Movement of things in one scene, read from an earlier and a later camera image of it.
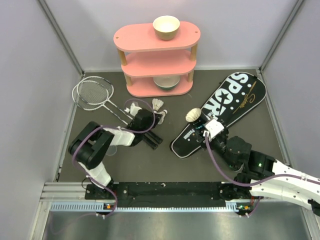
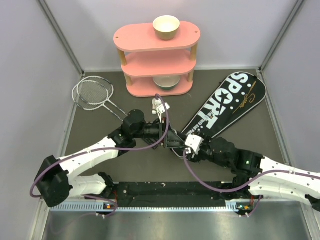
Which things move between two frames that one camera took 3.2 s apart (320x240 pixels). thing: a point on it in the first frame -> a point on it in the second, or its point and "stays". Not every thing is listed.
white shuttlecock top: [157, 104] stays
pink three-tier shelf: [155, 67] stays
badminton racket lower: [91, 95] stays
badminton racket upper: [99, 90] stays
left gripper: [157, 117] -> [173, 140]
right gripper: [203, 140] -> [197, 158]
